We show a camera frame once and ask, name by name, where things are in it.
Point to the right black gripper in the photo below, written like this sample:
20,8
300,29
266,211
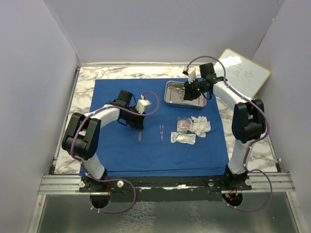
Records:
189,94

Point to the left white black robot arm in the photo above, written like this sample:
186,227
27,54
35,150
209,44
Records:
81,137

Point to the silver metal tweezers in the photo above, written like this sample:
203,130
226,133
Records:
161,126

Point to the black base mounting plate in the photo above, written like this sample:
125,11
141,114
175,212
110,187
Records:
158,189

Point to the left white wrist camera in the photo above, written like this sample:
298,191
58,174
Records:
142,105

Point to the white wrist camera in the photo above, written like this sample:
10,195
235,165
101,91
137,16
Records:
142,105
191,75

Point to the blue surgical drape cloth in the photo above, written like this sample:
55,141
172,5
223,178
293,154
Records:
123,155

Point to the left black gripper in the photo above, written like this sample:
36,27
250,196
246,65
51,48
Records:
138,123

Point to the stainless steel instrument tray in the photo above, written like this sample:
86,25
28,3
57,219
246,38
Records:
171,98

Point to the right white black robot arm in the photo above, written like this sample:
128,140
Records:
248,122

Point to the purple patterned packet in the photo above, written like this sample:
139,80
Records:
184,124

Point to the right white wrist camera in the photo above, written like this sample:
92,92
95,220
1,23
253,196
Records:
191,75

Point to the white gauze pieces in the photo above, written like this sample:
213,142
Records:
200,126

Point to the clear green suture packet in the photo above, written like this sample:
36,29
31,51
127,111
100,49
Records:
183,138

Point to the small whiteboard with wooden frame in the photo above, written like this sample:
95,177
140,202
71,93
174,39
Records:
242,73

